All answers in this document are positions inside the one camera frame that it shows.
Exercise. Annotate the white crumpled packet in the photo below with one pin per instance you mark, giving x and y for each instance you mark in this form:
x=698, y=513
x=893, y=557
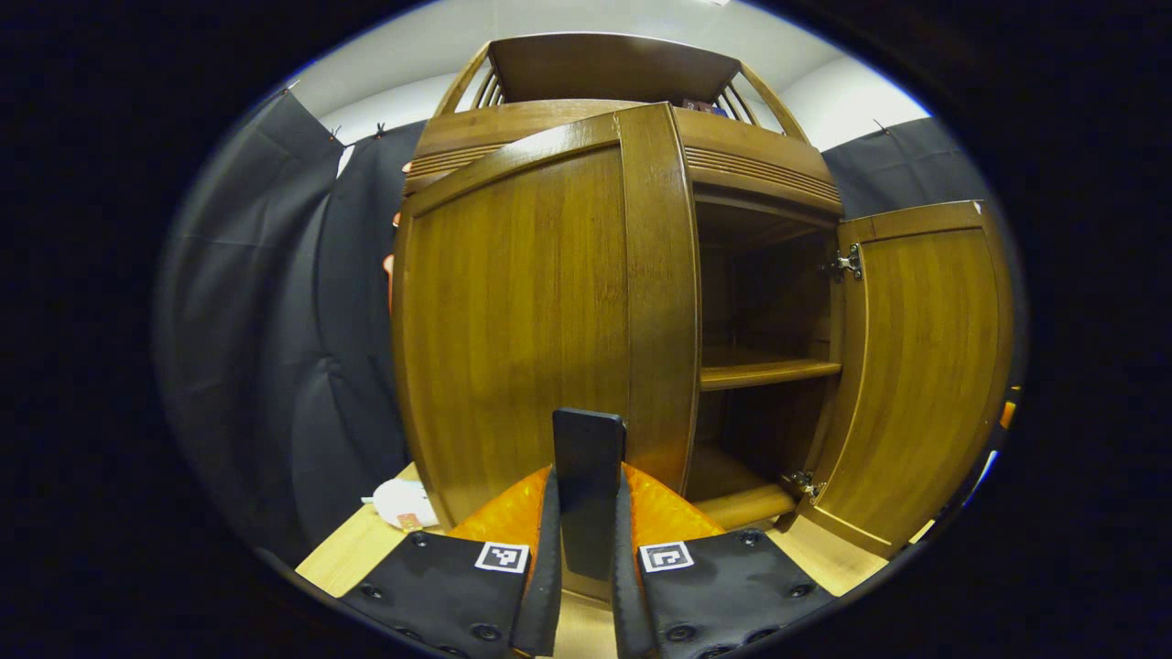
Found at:
x=403, y=503

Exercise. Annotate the wooden shoe cabinet door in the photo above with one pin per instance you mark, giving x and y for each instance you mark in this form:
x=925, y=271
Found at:
x=513, y=320
x=925, y=366

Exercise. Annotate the wooden cabinet drawer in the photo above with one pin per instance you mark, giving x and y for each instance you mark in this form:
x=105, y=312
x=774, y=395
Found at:
x=760, y=165

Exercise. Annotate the wooden double-door shoe cabinet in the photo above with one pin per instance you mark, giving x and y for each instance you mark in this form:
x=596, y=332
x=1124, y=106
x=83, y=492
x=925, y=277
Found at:
x=760, y=165

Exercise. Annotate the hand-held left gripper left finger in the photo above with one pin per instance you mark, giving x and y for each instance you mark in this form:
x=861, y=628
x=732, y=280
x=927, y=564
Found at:
x=542, y=595

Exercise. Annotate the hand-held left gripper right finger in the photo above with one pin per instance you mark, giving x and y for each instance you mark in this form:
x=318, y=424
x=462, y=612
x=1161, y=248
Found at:
x=627, y=604

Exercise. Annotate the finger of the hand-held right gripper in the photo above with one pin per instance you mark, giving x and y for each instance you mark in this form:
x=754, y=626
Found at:
x=1008, y=415

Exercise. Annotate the black backdrop cloth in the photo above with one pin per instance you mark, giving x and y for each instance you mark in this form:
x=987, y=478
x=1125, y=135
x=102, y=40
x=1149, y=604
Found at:
x=265, y=320

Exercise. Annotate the wooden cabinet shelf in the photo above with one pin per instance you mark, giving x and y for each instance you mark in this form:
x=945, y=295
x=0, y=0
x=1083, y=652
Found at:
x=760, y=371

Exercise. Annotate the metal door hinge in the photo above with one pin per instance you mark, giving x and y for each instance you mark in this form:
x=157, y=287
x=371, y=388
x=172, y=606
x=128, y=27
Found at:
x=844, y=264
x=804, y=483

